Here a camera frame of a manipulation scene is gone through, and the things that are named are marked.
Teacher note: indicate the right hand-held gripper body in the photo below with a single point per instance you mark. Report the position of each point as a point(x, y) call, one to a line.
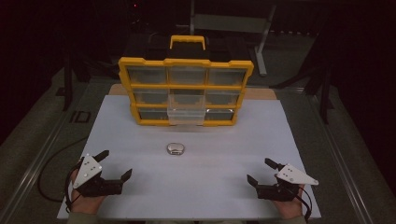
point(280, 191)

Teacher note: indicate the person's right hand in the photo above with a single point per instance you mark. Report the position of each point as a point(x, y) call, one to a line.
point(288, 208)

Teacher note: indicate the grey metal stand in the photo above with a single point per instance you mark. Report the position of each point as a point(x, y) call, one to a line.
point(230, 23)

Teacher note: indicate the person's left hand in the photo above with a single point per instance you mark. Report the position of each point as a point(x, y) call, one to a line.
point(84, 203)

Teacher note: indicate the white table sheet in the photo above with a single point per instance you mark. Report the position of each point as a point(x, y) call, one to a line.
point(193, 180)

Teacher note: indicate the pulled-out clear plastic drawer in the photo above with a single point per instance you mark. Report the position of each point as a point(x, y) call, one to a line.
point(186, 116)

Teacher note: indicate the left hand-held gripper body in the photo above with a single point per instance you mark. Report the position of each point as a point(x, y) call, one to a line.
point(93, 186)

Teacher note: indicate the set of closed transparent compartments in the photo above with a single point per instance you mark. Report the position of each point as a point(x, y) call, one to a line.
point(146, 75)

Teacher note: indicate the yellow black organizer cabinet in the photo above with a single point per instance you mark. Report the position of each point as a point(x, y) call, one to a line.
point(186, 62)

